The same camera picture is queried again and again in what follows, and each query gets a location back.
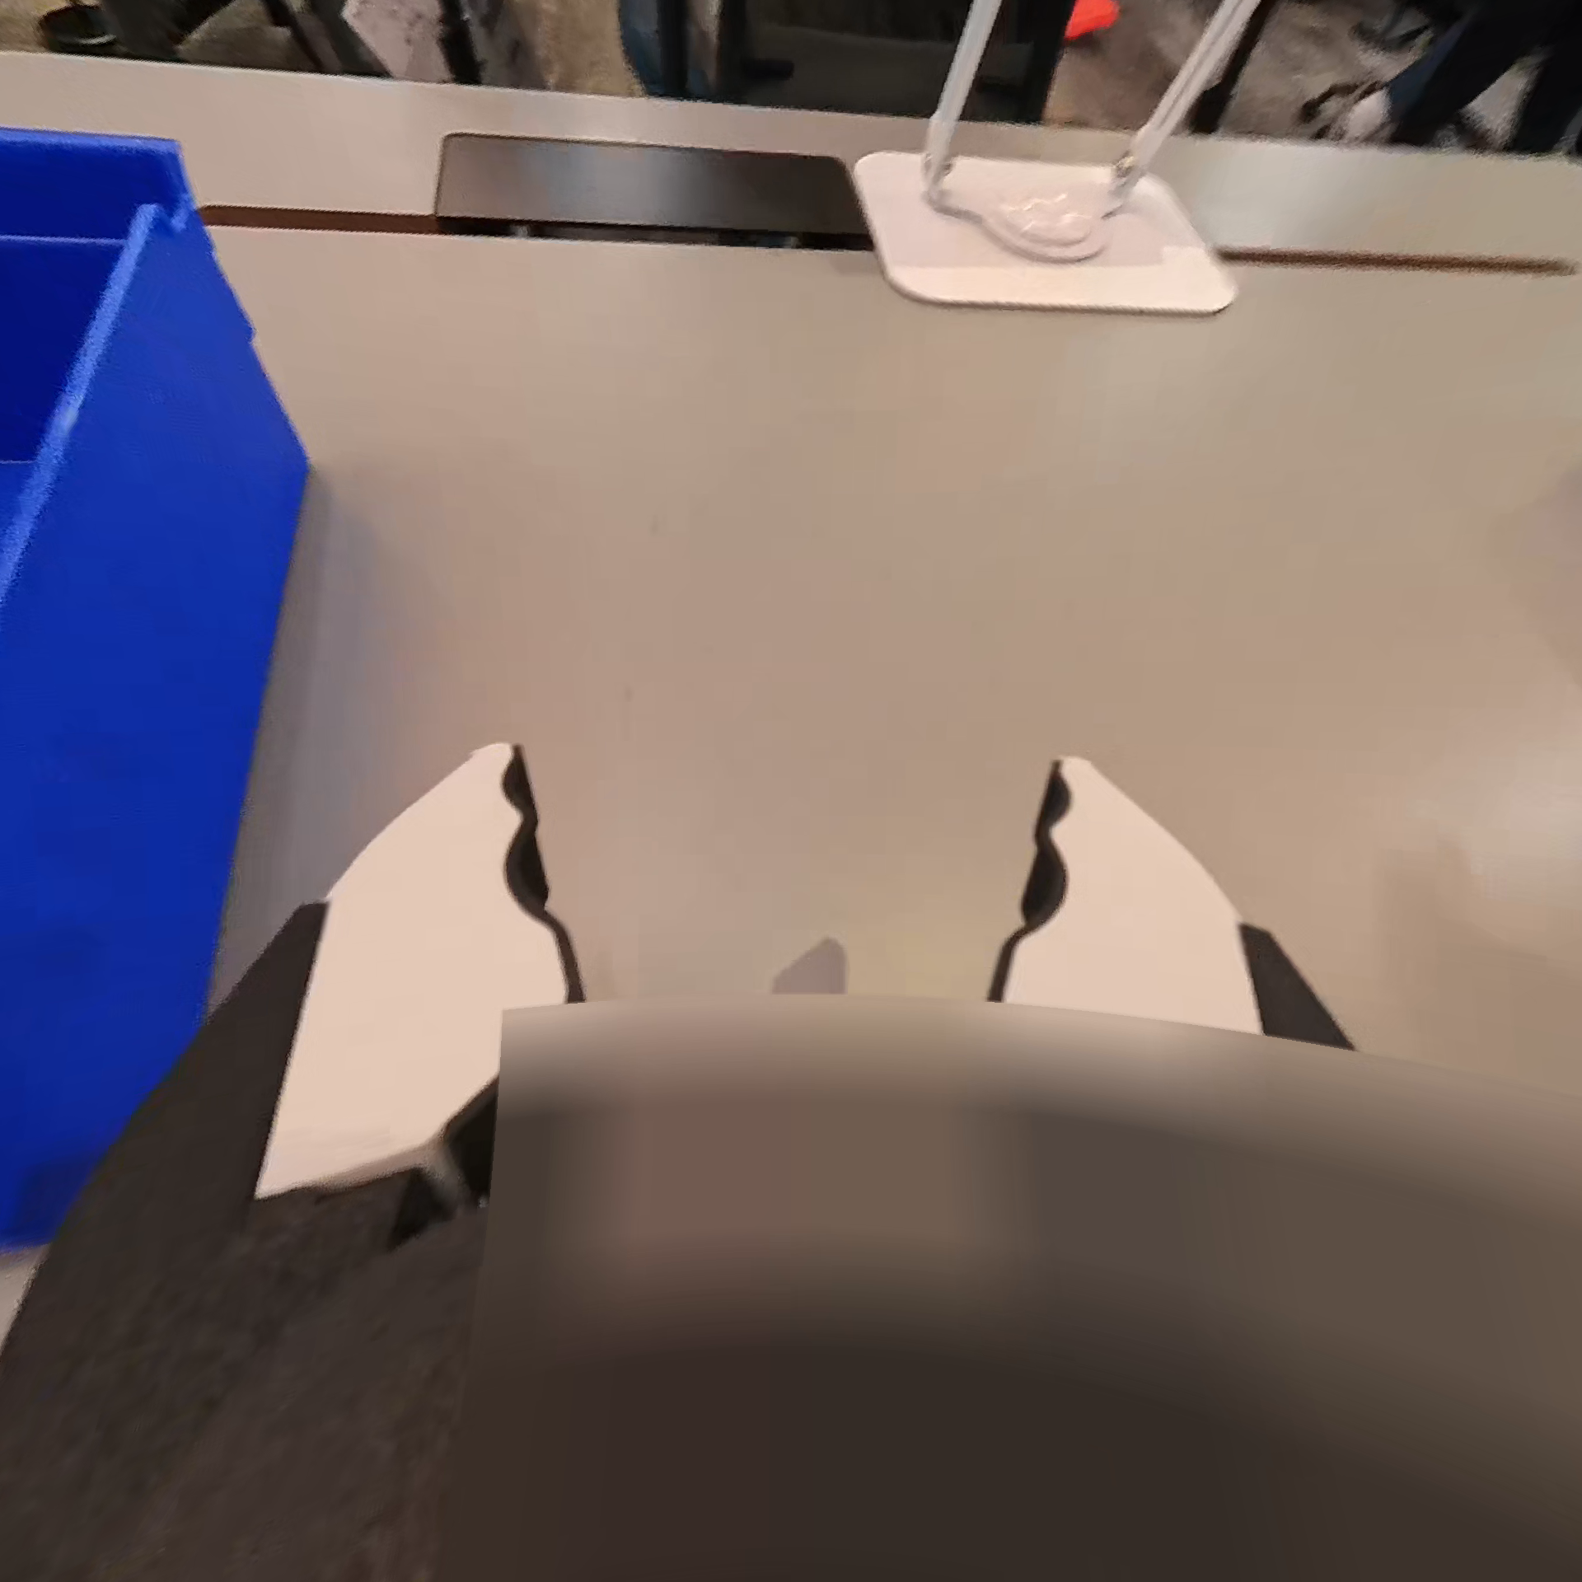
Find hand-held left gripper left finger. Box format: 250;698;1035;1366
252;745;585;1208

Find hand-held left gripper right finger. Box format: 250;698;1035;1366
984;758;1265;1040

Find blue plastic bin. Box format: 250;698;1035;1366
0;127;310;1253

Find black table cable flap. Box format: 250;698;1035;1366
434;135;875;251

